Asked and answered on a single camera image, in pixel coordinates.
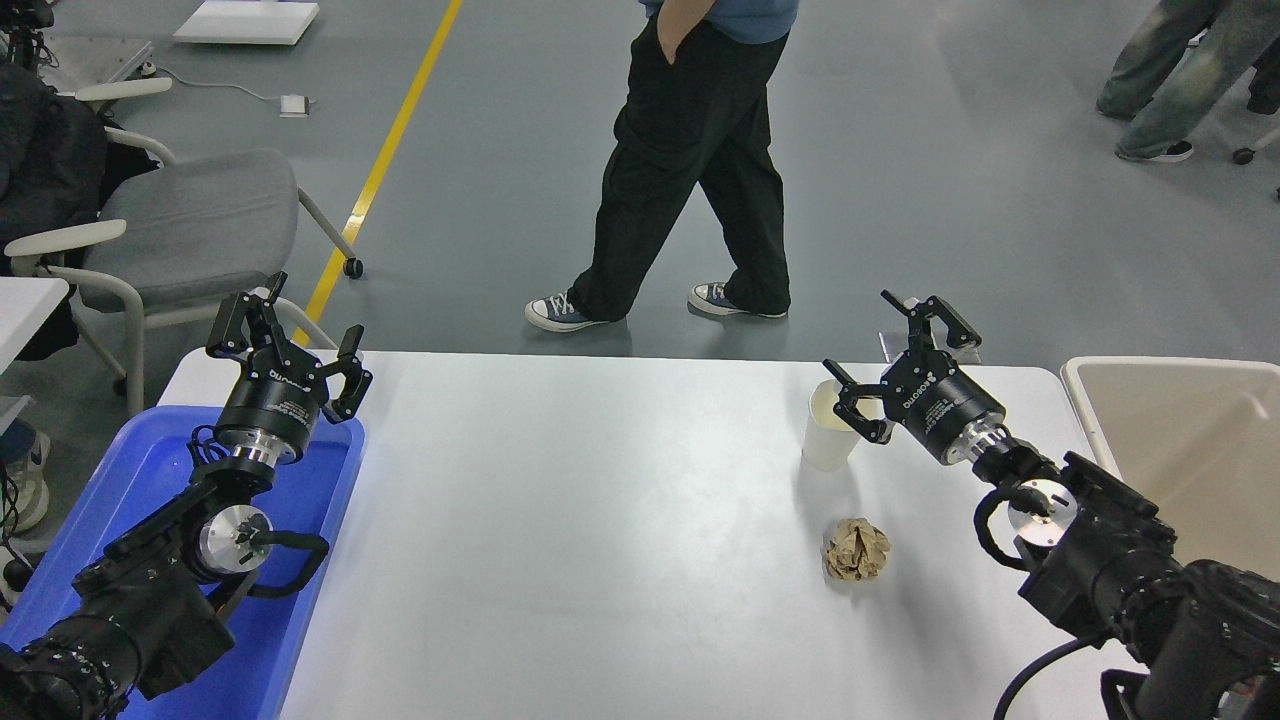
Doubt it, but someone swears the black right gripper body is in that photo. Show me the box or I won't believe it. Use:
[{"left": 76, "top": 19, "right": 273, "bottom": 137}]
[{"left": 880, "top": 352, "right": 1006, "bottom": 465}]

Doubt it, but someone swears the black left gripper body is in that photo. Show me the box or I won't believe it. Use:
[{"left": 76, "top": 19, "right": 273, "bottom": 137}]
[{"left": 213, "top": 352, "right": 328, "bottom": 453}]

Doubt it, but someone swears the white paper cup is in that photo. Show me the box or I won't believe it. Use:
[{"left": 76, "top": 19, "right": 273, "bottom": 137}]
[{"left": 801, "top": 379, "right": 879, "bottom": 473}]

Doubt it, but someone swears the grey office chair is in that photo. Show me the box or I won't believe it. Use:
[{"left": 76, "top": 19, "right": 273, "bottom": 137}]
[{"left": 5, "top": 78, "right": 364, "bottom": 416}]

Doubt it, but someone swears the blue plastic tray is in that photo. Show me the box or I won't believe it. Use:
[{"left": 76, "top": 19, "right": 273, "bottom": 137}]
[{"left": 0, "top": 404, "right": 366, "bottom": 720}]

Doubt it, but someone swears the crumpled tan paper ball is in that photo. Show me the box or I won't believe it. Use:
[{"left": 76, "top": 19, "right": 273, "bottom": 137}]
[{"left": 822, "top": 517, "right": 892, "bottom": 583}]

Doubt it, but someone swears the white side table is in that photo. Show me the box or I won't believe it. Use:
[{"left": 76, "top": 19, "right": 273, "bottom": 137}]
[{"left": 0, "top": 277, "right": 71, "bottom": 376}]

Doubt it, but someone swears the large pale bin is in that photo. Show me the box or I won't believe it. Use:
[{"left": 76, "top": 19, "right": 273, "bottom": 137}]
[{"left": 1060, "top": 356, "right": 1280, "bottom": 583}]

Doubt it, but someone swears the black jacket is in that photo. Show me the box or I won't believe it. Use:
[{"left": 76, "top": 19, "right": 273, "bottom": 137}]
[{"left": 0, "top": 62, "right": 161, "bottom": 363}]

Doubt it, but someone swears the flat white board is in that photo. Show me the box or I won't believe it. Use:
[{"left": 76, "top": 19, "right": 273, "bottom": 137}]
[{"left": 172, "top": 0, "right": 321, "bottom": 46}]

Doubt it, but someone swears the pale grey equipment base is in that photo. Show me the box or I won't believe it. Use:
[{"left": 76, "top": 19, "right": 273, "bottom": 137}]
[{"left": 42, "top": 38, "right": 156, "bottom": 99}]

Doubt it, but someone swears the white chair leg with caster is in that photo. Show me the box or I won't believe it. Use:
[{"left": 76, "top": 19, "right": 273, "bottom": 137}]
[{"left": 1232, "top": 125, "right": 1280, "bottom": 166}]

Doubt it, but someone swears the black equipment stand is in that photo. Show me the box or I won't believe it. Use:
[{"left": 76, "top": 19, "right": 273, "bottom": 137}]
[{"left": 0, "top": 0, "right": 57, "bottom": 71}]

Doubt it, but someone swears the white floor cable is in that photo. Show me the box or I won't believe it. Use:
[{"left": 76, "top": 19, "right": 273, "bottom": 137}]
[{"left": 150, "top": 66, "right": 283, "bottom": 105}]

